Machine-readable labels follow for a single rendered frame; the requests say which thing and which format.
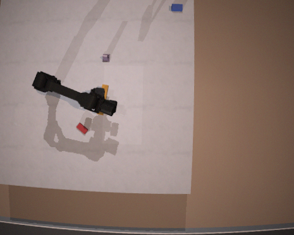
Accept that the blue rectangular block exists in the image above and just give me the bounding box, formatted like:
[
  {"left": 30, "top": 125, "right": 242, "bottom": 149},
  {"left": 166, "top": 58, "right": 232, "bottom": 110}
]
[{"left": 171, "top": 4, "right": 183, "bottom": 11}]

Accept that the orange bar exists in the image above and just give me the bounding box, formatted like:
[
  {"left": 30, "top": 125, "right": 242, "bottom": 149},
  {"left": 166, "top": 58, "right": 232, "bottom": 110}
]
[{"left": 97, "top": 85, "right": 109, "bottom": 115}]

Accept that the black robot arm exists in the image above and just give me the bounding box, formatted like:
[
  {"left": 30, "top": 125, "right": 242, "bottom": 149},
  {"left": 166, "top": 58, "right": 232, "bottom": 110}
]
[{"left": 32, "top": 71, "right": 116, "bottom": 116}]

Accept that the red rectangular block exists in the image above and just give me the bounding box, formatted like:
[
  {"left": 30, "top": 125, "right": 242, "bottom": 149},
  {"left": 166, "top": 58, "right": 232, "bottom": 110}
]
[{"left": 76, "top": 123, "right": 88, "bottom": 135}]

